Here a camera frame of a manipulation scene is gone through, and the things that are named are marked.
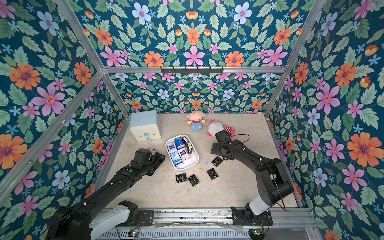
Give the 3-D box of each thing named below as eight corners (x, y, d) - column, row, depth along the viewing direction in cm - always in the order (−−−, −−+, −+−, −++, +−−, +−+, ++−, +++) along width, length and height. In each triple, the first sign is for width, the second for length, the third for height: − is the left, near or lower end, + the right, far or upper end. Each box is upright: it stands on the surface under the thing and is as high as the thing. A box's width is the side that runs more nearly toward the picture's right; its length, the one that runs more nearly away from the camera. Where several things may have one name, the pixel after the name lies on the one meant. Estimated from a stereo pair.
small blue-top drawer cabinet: (137, 143, 104) (128, 129, 91) (139, 128, 113) (131, 113, 101) (161, 139, 106) (155, 125, 94) (160, 124, 115) (155, 109, 103)
